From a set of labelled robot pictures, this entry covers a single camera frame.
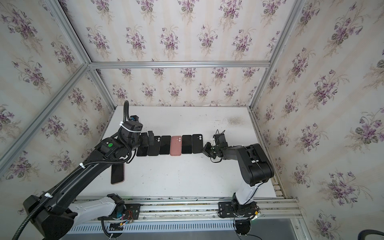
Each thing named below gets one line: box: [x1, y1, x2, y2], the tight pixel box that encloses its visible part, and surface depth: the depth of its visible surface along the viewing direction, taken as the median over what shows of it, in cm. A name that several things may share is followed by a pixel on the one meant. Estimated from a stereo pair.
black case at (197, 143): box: [192, 134, 203, 154], surface depth 101 cm
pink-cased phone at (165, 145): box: [159, 135, 171, 155], surface depth 98 cm
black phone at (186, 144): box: [181, 135, 192, 154], surface depth 102 cm
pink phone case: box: [170, 135, 183, 157], surface depth 100 cm
